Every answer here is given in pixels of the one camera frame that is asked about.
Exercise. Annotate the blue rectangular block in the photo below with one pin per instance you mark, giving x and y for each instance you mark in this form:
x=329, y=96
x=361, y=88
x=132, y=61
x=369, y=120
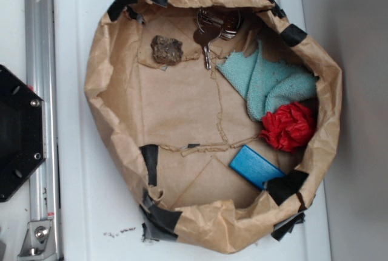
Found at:
x=254, y=168

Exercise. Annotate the brown paper bag bin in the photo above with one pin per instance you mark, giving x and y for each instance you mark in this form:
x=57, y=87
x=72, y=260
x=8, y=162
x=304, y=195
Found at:
x=172, y=131

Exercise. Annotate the brown rough rock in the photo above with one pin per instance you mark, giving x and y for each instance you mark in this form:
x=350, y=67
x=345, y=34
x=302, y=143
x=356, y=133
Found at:
x=166, y=50

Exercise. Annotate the teal terry cloth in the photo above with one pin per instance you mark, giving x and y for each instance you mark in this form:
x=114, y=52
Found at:
x=267, y=85

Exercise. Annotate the silver key bunch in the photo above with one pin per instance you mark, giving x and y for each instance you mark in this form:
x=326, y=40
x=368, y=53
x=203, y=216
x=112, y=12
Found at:
x=212, y=25

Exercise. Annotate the red crumpled paper ball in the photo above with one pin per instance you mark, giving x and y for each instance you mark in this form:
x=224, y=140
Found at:
x=289, y=128

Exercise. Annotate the white plastic tray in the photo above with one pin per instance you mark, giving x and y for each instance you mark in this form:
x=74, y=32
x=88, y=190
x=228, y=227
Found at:
x=100, y=219

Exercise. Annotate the aluminium extrusion rail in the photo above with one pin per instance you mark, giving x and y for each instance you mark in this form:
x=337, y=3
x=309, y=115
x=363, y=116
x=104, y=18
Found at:
x=40, y=70

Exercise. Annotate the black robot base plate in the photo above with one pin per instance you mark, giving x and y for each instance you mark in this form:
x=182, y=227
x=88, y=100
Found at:
x=22, y=137

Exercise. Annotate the aluminium corner bracket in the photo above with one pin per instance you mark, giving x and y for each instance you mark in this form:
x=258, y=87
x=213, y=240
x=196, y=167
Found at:
x=39, y=242

